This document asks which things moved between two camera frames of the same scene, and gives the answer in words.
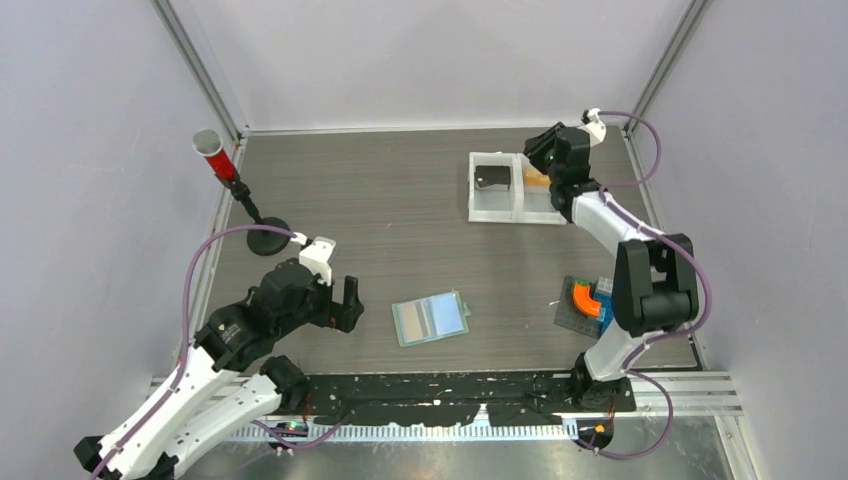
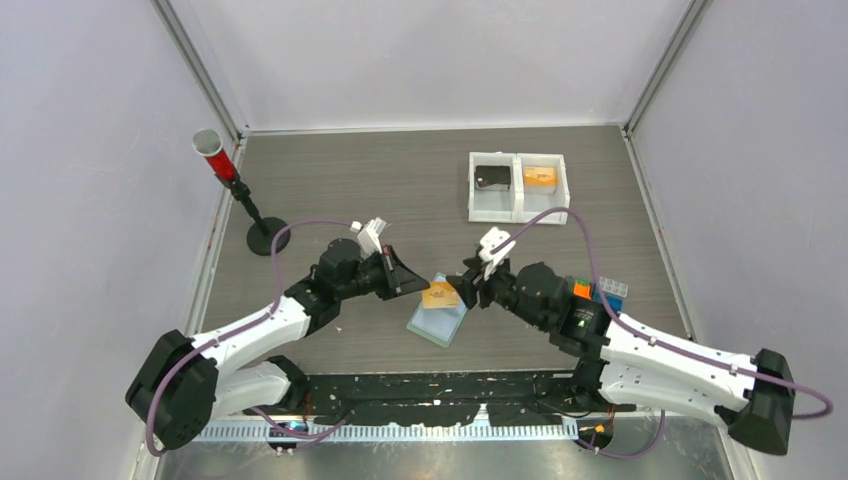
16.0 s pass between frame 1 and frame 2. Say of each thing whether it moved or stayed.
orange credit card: stayed
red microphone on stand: stayed
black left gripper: moved
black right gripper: moved
